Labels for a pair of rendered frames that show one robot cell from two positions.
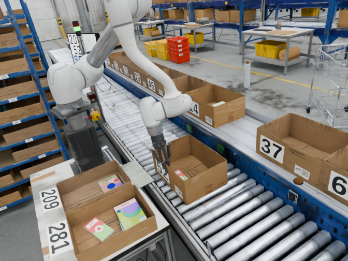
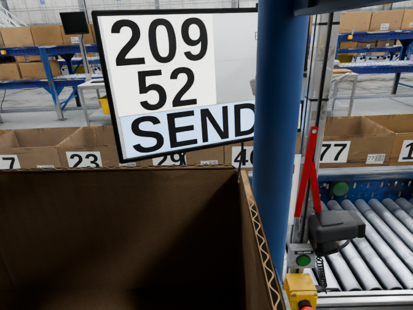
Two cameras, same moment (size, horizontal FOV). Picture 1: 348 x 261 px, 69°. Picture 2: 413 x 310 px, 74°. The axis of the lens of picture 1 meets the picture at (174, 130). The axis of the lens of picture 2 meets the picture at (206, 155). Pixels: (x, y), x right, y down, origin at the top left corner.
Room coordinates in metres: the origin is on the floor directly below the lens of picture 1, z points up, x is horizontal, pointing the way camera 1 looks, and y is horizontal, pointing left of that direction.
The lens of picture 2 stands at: (2.18, 1.29, 1.51)
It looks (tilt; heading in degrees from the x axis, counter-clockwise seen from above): 24 degrees down; 297
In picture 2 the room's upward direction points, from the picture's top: 3 degrees counter-clockwise
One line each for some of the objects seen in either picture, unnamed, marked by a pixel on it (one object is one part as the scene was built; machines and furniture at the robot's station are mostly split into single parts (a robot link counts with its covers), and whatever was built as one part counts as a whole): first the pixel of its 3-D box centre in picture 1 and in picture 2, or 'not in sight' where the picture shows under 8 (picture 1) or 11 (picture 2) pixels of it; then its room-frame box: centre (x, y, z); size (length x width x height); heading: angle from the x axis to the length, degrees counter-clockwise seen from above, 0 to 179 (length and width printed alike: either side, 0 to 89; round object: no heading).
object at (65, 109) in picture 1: (71, 104); not in sight; (1.50, 0.61, 1.24); 0.22 x 0.18 x 0.06; 39
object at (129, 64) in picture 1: (138, 69); (110, 149); (3.22, 0.34, 0.96); 0.39 x 0.29 x 0.17; 26
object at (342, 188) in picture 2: not in sight; (340, 189); (2.12, 0.05, 0.81); 0.07 x 0.01 x 0.07; 26
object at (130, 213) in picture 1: (131, 214); not in sight; (0.96, 0.28, 0.79); 0.19 x 0.14 x 0.02; 26
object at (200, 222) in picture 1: (228, 206); not in sight; (0.98, -0.24, 0.72); 0.52 x 0.05 x 0.05; 116
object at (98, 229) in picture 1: (99, 229); not in sight; (0.91, 0.45, 0.76); 0.16 x 0.07 x 0.02; 49
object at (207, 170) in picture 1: (188, 165); not in sight; (1.25, -0.06, 0.83); 0.39 x 0.29 x 0.17; 27
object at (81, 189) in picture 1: (95, 188); not in sight; (1.19, 0.52, 0.80); 0.38 x 0.28 x 0.10; 118
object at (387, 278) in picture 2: (143, 128); (357, 238); (2.04, 0.27, 0.72); 0.52 x 0.05 x 0.05; 116
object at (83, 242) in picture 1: (111, 221); not in sight; (0.92, 0.38, 0.80); 0.38 x 0.28 x 0.10; 116
